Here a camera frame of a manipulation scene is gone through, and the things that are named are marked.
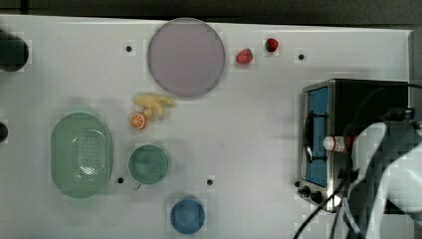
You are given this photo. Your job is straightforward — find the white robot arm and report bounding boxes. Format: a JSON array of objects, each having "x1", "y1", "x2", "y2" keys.
[{"x1": 335, "y1": 122, "x2": 421, "y2": 239}]

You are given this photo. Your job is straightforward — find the black oven knob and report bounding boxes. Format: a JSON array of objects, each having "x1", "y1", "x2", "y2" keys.
[
  {"x1": 298, "y1": 185, "x2": 311, "y2": 196},
  {"x1": 310, "y1": 190, "x2": 323, "y2": 204}
]

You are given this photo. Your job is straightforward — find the lilac round plate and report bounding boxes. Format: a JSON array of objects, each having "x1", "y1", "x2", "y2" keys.
[{"x1": 147, "y1": 18, "x2": 226, "y2": 97}]

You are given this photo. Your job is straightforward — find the black cylinder lower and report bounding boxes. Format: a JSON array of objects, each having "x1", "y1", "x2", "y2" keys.
[{"x1": 0, "y1": 122, "x2": 8, "y2": 142}]

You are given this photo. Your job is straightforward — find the orange slice toy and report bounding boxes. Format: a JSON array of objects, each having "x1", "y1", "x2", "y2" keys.
[{"x1": 129, "y1": 113, "x2": 148, "y2": 129}]

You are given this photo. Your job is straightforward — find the black toaster oven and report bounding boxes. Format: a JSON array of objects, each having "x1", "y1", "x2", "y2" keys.
[{"x1": 297, "y1": 79, "x2": 408, "y2": 212}]

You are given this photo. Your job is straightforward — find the black cylinder upper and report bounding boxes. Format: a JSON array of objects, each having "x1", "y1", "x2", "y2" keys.
[{"x1": 0, "y1": 31, "x2": 29, "y2": 72}]

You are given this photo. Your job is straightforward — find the red ketchup bottle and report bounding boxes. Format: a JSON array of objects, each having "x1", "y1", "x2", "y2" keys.
[{"x1": 323, "y1": 135, "x2": 357, "y2": 152}]

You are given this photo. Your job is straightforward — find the green perforated colander basket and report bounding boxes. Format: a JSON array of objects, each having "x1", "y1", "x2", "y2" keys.
[{"x1": 51, "y1": 113, "x2": 112, "y2": 199}]

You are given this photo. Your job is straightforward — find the pink toy strawberry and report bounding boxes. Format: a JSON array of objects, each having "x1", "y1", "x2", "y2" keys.
[{"x1": 236, "y1": 49, "x2": 253, "y2": 64}]

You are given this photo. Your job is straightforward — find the green mug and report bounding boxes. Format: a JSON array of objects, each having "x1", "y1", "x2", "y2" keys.
[{"x1": 127, "y1": 144, "x2": 170, "y2": 190}]

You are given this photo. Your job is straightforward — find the red toy strawberry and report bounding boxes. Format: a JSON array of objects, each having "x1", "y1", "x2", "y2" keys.
[{"x1": 265, "y1": 38, "x2": 279, "y2": 53}]

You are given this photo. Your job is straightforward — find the blue bowl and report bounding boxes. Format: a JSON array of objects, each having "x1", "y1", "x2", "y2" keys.
[{"x1": 170, "y1": 198, "x2": 206, "y2": 235}]

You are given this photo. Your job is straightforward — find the black cylinder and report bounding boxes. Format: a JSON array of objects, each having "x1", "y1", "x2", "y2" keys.
[
  {"x1": 0, "y1": 31, "x2": 29, "y2": 72},
  {"x1": 0, "y1": 122, "x2": 8, "y2": 142}
]

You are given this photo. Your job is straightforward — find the black oven door handle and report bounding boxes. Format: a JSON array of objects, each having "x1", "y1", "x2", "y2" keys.
[{"x1": 304, "y1": 111, "x2": 328, "y2": 163}]

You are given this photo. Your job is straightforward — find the yellow toy banana bunch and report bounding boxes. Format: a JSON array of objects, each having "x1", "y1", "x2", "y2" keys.
[{"x1": 133, "y1": 94, "x2": 175, "y2": 119}]

